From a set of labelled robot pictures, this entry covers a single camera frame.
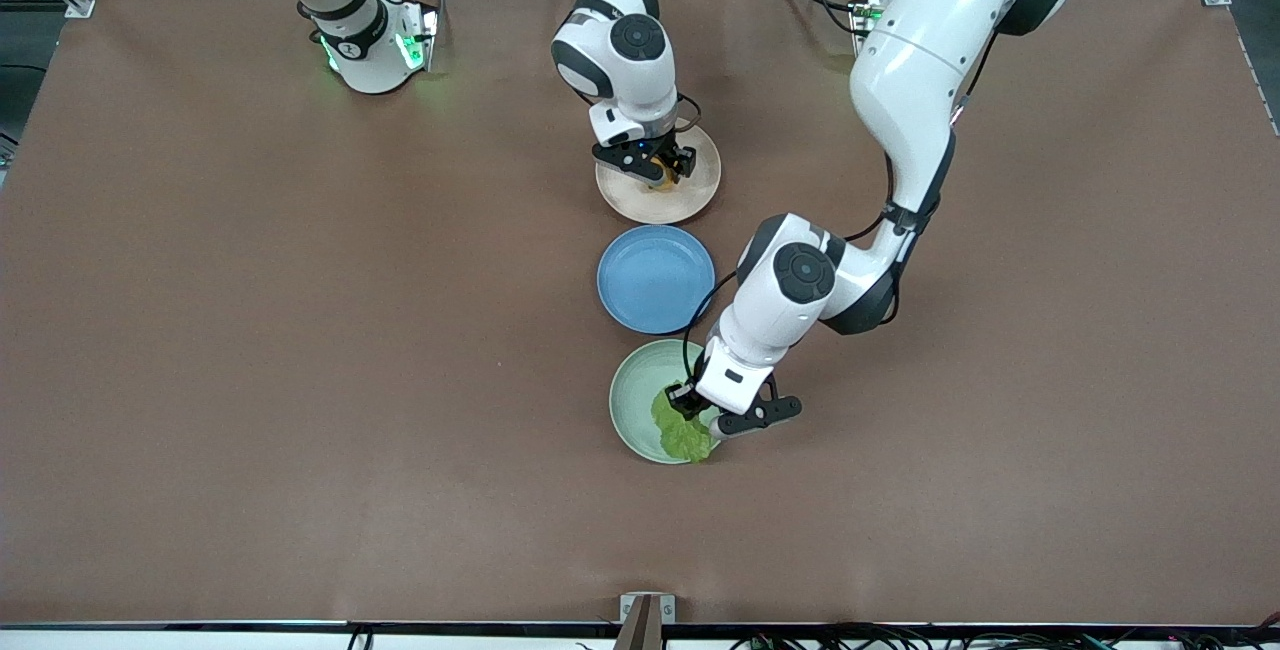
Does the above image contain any green lettuce leaf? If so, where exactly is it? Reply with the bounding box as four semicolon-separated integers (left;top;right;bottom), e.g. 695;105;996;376
650;385;717;463

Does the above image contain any cream round plate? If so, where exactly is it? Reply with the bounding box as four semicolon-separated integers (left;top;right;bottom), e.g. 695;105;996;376
595;118;722;226

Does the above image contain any pale green round plate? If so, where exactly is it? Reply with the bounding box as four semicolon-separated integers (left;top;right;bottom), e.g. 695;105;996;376
609;339;723;465

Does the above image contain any blue round plate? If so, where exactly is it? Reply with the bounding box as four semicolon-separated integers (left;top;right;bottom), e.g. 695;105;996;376
597;224;717;335

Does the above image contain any silver left base connector plate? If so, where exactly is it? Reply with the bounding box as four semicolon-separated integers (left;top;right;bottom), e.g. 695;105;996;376
848;0;889;57

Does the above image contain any silver base connector plate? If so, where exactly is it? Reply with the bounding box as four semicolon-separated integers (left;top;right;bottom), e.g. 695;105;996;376
418;2;442;73
848;0;889;57

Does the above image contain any silver right base connector plate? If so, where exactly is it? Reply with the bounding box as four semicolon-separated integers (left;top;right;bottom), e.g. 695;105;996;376
418;2;442;73

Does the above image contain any brown table cover sheet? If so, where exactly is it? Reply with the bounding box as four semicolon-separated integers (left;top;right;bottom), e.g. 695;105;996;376
0;0;1280;626

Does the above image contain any grey metal bracket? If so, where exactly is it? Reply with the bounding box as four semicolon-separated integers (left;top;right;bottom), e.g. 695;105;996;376
620;593;676;624

